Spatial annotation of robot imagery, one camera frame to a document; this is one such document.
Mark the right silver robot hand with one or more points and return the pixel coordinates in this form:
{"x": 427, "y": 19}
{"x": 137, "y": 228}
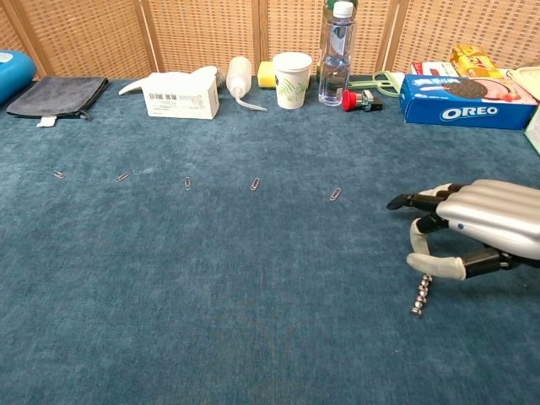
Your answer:
{"x": 493, "y": 215}

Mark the clear water bottle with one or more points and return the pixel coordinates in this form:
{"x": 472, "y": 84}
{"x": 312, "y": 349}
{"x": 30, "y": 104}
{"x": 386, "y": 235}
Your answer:
{"x": 335, "y": 63}

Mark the silver magnetic bead stick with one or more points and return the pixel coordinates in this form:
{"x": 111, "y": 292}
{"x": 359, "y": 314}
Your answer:
{"x": 420, "y": 299}

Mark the green tea bottle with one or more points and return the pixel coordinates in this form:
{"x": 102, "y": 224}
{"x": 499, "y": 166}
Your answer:
{"x": 328, "y": 5}

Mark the red emergency push button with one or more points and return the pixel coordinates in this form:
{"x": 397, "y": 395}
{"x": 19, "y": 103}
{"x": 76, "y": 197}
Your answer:
{"x": 350, "y": 100}

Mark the small metal paper clip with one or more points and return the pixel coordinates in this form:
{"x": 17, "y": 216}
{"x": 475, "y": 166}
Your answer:
{"x": 123, "y": 176}
{"x": 335, "y": 194}
{"x": 255, "y": 183}
{"x": 187, "y": 183}
{"x": 59, "y": 174}

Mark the light green hand brush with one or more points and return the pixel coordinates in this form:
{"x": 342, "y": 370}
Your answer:
{"x": 381, "y": 82}

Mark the wicker folding screen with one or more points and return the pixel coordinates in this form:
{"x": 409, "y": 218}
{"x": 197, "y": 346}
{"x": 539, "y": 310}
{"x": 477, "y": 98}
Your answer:
{"x": 202, "y": 34}

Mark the red white blue box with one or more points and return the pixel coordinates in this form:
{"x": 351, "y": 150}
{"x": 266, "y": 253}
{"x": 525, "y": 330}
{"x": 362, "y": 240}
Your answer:
{"x": 430, "y": 68}

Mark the white paper cup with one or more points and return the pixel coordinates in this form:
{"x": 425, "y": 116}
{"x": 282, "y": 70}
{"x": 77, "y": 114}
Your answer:
{"x": 291, "y": 84}

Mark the beige lidded food container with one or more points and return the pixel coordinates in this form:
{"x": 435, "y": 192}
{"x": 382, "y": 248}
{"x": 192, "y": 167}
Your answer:
{"x": 527, "y": 78}

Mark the clear squeeze wash bottle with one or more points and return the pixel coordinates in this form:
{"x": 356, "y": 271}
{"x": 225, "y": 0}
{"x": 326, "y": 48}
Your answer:
{"x": 238, "y": 76}

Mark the yellow snack box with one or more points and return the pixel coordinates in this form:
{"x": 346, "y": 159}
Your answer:
{"x": 474, "y": 61}

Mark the blue Oreo cookie box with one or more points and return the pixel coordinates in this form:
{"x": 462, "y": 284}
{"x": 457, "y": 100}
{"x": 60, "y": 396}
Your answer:
{"x": 464, "y": 114}

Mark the yellow sponge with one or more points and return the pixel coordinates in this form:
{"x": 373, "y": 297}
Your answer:
{"x": 266, "y": 76}

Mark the blue detergent bottle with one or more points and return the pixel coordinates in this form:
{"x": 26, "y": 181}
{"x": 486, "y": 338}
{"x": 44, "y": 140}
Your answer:
{"x": 12, "y": 76}

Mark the dark grey cloth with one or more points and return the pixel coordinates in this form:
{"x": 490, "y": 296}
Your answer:
{"x": 55, "y": 97}

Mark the white cardboard box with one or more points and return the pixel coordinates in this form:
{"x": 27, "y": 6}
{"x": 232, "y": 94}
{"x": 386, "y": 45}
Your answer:
{"x": 181, "y": 97}

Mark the green tissue box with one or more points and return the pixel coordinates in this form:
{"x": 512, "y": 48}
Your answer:
{"x": 535, "y": 135}

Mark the blue carpet table cover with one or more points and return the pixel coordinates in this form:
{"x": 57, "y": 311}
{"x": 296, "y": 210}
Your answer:
{"x": 211, "y": 274}

